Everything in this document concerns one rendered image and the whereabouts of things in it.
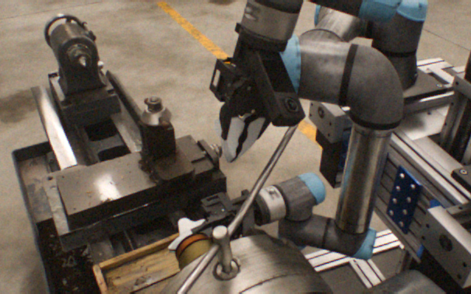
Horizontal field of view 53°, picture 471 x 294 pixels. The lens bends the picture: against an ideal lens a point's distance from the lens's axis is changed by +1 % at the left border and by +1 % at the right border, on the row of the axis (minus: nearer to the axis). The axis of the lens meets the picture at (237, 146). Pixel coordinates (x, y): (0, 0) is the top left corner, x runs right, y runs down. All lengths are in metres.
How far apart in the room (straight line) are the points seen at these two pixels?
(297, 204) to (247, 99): 0.39
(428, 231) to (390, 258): 1.10
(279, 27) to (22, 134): 2.82
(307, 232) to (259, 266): 0.38
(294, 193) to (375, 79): 0.31
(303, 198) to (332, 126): 0.31
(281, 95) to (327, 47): 0.26
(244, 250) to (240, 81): 0.26
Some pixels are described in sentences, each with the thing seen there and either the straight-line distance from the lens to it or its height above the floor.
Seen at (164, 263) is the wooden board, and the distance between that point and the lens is 1.18.
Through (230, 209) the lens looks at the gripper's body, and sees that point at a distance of 0.96.
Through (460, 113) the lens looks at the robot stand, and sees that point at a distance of 1.28.
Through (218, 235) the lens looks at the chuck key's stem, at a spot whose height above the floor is 1.32.
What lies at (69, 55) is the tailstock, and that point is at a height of 1.09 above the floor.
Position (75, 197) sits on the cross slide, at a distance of 1.27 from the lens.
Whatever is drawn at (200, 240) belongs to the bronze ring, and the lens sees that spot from 0.91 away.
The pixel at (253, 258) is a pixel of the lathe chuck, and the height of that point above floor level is 1.24.
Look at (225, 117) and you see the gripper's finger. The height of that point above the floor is 1.41.
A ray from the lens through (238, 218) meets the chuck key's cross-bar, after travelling 0.68.
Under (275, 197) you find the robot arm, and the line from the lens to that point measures 0.99.
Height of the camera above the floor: 1.80
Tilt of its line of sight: 38 degrees down
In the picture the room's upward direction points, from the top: straight up
